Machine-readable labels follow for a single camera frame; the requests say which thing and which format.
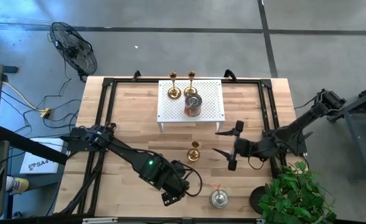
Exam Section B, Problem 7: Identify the green leafy plant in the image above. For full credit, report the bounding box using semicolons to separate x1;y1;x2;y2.
257;160;339;224

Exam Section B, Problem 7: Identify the yellow extension cable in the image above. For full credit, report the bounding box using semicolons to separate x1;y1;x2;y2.
1;81;50;118

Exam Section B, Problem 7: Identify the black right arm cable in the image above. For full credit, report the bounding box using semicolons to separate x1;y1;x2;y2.
247;154;266;171

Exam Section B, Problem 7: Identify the white printed paper sheet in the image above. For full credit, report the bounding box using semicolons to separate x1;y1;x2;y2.
19;138;65;175

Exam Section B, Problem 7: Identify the black plant pot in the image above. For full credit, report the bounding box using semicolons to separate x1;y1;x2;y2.
248;185;268;215

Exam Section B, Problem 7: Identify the candle tin orange heart label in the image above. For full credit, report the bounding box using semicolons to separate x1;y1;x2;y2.
184;93;204;118

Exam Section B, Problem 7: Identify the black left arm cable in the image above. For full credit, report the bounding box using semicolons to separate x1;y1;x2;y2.
170;160;204;198

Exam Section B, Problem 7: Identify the black diagonal beam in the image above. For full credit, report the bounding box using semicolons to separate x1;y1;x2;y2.
0;125;69;166

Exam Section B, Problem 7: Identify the yellow and white spray can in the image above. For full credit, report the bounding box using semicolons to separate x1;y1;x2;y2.
4;175;30;194

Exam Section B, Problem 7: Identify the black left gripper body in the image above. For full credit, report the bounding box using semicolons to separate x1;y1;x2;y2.
160;185;190;207

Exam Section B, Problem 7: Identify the black aluminium table frame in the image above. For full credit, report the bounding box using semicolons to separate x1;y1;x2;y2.
54;70;310;218

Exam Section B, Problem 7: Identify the silver metal bracket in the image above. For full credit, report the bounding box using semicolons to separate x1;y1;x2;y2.
82;217;119;224

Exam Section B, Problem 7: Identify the white perforated metal shelf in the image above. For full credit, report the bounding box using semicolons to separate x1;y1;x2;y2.
156;79;226;133

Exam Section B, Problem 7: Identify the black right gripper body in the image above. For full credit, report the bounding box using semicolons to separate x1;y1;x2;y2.
228;120;254;171

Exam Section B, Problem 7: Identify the black floor fan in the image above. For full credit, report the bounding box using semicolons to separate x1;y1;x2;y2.
48;21;98;82

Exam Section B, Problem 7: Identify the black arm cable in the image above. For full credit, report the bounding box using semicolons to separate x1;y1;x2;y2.
247;154;266;171
170;160;204;198

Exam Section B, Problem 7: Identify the brass candlestick holder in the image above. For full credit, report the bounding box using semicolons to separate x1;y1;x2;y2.
187;140;202;162
167;71;182;100
184;70;199;97

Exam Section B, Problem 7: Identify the dark metal cart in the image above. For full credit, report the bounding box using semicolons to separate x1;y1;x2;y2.
327;79;366;184

